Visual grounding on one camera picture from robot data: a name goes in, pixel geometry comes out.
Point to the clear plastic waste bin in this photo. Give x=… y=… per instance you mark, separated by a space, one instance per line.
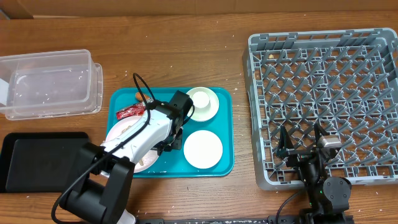
x=50 y=84

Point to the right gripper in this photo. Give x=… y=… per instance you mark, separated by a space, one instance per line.
x=285 y=148

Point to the white saucer bowl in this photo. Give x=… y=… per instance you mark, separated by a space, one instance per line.
x=202 y=115

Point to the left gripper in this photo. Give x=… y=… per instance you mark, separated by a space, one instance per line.
x=175 y=144

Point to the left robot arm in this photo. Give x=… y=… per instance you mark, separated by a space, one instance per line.
x=101 y=177

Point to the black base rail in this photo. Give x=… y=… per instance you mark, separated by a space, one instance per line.
x=217 y=221

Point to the grey dishwasher rack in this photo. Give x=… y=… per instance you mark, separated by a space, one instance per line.
x=343 y=80

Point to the red snack wrapper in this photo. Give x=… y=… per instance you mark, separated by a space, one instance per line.
x=137 y=109

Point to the small white plate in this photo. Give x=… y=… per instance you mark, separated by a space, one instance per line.
x=203 y=149

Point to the orange carrot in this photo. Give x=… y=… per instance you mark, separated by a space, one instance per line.
x=142 y=97

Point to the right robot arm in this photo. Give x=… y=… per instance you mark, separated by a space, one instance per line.
x=328 y=196

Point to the white upside-down cup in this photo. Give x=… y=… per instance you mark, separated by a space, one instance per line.
x=201 y=99

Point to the black plastic tray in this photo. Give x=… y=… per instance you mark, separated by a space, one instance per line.
x=38 y=162

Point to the teal plastic serving tray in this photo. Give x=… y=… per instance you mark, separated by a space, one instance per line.
x=173 y=164

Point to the large white plate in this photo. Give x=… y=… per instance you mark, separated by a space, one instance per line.
x=149 y=159

